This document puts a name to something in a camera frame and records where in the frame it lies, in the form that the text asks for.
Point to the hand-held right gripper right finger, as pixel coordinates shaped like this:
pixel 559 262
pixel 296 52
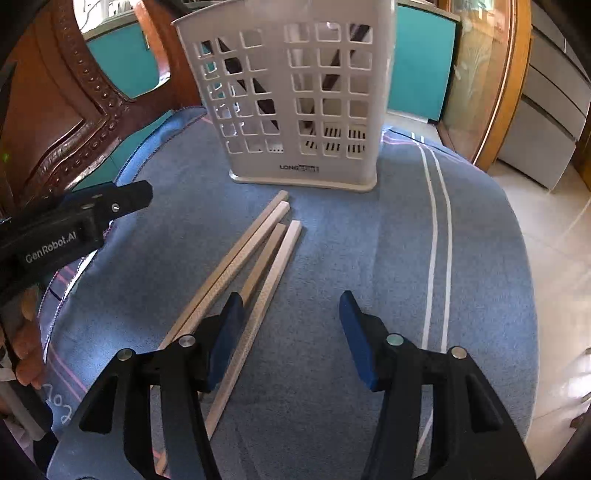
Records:
pixel 358 341

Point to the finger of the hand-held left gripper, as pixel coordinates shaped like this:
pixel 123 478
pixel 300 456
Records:
pixel 124 198

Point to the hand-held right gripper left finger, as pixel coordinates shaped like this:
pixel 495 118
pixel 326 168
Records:
pixel 226 337

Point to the beige wooden chopstick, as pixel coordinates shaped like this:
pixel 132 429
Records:
pixel 244 240
pixel 265 256
pixel 251 251
pixel 277 272

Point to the black chopstick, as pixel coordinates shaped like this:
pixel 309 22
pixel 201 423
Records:
pixel 265 106

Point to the grey plastic utensil basket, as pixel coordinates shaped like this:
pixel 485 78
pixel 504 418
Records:
pixel 295 115

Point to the brown chopstick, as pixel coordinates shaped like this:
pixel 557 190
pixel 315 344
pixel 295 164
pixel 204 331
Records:
pixel 339 64

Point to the person's left hand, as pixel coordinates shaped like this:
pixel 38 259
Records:
pixel 27 350

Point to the blue striped seat cloth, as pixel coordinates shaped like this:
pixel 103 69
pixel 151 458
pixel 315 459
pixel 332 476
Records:
pixel 346 249

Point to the carved wooden chair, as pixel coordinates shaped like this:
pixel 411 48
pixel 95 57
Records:
pixel 55 115

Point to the teal lower cabinet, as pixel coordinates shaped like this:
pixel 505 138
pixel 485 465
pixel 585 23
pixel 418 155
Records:
pixel 124 60
pixel 420 60

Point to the wood framed glass door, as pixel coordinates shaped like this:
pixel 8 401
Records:
pixel 480 83

